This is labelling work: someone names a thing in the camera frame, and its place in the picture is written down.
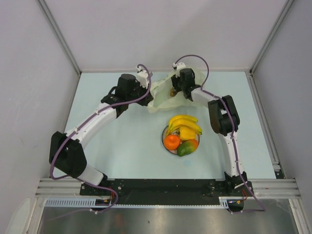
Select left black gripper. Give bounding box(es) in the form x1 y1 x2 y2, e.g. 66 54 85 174
126 81 153 107

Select brown fake longan bunch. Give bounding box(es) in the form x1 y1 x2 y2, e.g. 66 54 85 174
169 88 177 97

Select pale yellow plastic bag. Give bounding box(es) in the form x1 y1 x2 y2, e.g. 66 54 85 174
147 70 208 113

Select yellow fake banana bunch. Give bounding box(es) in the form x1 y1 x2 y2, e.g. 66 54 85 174
166 115 202 135

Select white plate red characters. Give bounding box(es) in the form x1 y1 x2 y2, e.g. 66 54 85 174
161 126 200 157

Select yellow fake bell pepper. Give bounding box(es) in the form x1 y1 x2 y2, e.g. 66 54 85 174
179 126 196 141

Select orange fake fruit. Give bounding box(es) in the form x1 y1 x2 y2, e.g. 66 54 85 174
163 135 180 151

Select green orange fake mango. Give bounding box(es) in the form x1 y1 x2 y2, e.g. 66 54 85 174
176 139 199 157

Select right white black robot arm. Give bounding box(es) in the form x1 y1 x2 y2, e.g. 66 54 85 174
171 68 249 195

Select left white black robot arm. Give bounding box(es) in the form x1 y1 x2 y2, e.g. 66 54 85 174
49 70 153 195

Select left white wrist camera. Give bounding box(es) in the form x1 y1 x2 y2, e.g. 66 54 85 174
136 67 153 89

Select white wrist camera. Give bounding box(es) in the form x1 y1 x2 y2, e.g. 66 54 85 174
136 67 153 89
173 62 186 75

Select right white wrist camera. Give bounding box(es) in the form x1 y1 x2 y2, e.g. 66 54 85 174
173 62 186 75

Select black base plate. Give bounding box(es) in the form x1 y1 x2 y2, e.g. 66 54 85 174
79 178 254 206

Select white slotted cable duct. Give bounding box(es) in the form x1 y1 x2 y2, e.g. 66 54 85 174
45 196 231 209

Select aluminium frame rails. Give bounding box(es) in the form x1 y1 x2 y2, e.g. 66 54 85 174
35 178 301 199

